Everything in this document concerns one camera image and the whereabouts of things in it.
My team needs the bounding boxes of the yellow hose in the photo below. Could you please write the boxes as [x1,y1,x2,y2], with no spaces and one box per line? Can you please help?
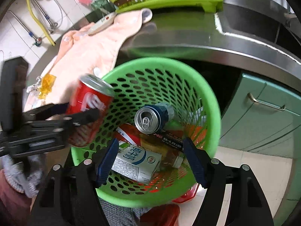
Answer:
[24,0,57,47]

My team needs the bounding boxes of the black printed box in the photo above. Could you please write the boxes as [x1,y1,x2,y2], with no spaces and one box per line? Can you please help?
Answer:
[152,132,187,153]

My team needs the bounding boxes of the red plastic stool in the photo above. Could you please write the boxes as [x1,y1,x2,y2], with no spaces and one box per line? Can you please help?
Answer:
[140,185,201,226]

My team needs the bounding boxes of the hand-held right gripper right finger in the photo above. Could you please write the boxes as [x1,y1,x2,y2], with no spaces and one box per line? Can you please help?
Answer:
[182,137,274,226]

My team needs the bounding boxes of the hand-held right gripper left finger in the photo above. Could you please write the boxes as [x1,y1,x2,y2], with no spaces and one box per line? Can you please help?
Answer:
[30,138,120,226]

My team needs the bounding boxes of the dark green utensil holder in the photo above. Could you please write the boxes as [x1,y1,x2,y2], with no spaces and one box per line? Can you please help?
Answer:
[90,0,111,14]

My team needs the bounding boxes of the grey plaid trousers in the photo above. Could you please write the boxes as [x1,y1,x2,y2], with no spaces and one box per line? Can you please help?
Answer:
[99,198,154,226]

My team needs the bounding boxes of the metal cabinet handle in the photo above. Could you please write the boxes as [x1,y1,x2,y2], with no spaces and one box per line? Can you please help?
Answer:
[247,92,286,112]

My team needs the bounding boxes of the braided metal hose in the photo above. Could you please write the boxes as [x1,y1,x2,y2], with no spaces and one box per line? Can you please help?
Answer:
[8,11,43,47]
[32,0,59,29]

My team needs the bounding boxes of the person's left forearm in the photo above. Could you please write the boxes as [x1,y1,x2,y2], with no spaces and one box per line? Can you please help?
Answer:
[0,169,36,226]

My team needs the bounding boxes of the yellow and red drink bottle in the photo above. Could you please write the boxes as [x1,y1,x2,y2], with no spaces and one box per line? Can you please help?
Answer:
[141,139,184,169]

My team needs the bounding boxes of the teal cabinet door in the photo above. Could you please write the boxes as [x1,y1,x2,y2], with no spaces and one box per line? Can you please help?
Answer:
[220,72,301,154]

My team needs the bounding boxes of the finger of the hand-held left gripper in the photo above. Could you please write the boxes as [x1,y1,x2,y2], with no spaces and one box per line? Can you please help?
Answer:
[64,109,100,127]
[23,102,70,123]

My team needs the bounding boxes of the white plastic device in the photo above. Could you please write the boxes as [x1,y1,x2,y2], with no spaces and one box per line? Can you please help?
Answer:
[88,12,117,36]

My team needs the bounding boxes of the yellow plastic wrapper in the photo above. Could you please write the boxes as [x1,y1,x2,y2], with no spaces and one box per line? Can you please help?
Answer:
[38,74,57,99]

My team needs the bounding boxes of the white and blue milk carton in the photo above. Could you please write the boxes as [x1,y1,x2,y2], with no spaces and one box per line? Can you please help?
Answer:
[111,140,163,185]

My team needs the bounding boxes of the person's left hand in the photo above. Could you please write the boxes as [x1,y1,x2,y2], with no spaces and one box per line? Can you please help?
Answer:
[1,153,48,199]

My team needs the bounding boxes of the red soda can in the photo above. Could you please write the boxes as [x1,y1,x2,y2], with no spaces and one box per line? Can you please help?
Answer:
[65,73,115,147]

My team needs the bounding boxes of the green plastic basket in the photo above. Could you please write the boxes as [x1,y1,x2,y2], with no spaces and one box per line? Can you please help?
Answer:
[71,57,222,204]

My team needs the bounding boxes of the stainless steel sink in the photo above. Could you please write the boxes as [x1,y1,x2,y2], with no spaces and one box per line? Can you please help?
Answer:
[220,0,301,60]

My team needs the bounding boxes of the peach towel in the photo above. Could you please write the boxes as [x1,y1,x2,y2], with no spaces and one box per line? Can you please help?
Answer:
[24,8,153,109]

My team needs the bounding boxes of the blue drink can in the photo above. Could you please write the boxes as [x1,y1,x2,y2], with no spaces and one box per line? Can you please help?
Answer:
[134,103,176,134]

